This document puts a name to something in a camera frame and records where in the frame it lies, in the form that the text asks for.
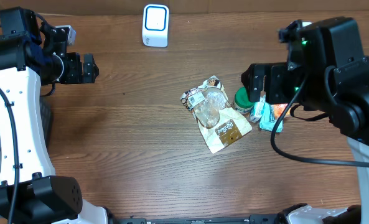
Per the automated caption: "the white barcode scanner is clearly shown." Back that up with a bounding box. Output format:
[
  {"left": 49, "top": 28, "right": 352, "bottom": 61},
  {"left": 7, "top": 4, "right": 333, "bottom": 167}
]
[{"left": 142, "top": 4, "right": 170, "bottom": 48}]

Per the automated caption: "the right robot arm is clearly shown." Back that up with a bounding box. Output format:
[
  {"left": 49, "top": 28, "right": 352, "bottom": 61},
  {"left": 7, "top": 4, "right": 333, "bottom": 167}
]
[{"left": 241, "top": 17, "right": 369, "bottom": 223}]

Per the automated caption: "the brown snack pouch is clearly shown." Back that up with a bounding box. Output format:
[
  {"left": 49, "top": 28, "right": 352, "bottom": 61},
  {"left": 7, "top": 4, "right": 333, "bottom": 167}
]
[{"left": 180, "top": 76, "right": 252, "bottom": 153}]

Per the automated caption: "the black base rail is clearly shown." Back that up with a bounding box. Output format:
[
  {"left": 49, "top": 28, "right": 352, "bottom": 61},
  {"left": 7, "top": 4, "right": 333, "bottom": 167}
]
[{"left": 113, "top": 214, "right": 289, "bottom": 224}]

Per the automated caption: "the orange snack packet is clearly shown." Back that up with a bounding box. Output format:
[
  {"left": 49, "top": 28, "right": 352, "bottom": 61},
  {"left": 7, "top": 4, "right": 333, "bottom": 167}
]
[{"left": 271, "top": 104, "right": 287, "bottom": 120}]

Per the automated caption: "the teal tissue pack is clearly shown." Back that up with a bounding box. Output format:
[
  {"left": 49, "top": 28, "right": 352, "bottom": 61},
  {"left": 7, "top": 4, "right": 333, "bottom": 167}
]
[
  {"left": 249, "top": 95, "right": 266, "bottom": 123},
  {"left": 259, "top": 103, "right": 277, "bottom": 131}
]

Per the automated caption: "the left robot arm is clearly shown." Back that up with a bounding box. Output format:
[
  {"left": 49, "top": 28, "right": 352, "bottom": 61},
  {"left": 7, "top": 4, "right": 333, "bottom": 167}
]
[{"left": 0, "top": 7, "right": 113, "bottom": 223}]

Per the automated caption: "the green lid jar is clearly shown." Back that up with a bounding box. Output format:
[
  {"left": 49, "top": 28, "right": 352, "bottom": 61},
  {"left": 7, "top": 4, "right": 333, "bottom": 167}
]
[{"left": 232, "top": 87, "right": 255, "bottom": 115}]

